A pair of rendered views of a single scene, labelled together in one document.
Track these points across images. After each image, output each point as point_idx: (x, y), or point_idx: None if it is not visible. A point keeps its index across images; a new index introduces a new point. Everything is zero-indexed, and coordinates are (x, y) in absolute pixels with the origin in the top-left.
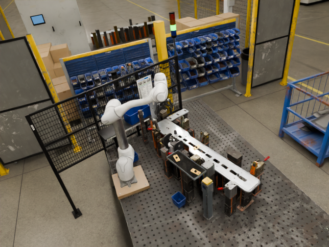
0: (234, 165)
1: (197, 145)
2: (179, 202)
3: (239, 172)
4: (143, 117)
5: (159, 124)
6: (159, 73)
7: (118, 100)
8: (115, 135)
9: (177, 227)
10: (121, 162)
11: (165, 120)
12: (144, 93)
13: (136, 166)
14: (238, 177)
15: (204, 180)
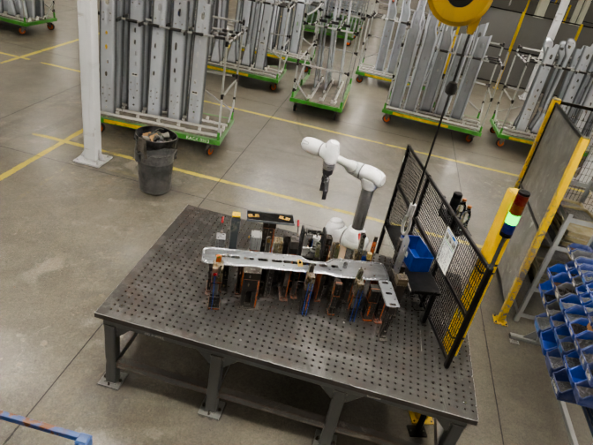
0: (241, 263)
1: (301, 265)
2: None
3: (229, 260)
4: (396, 251)
5: (379, 268)
6: (334, 141)
7: (376, 175)
8: (387, 232)
9: (243, 244)
10: (333, 218)
11: (384, 277)
12: (442, 254)
13: (342, 258)
14: (224, 254)
15: (237, 213)
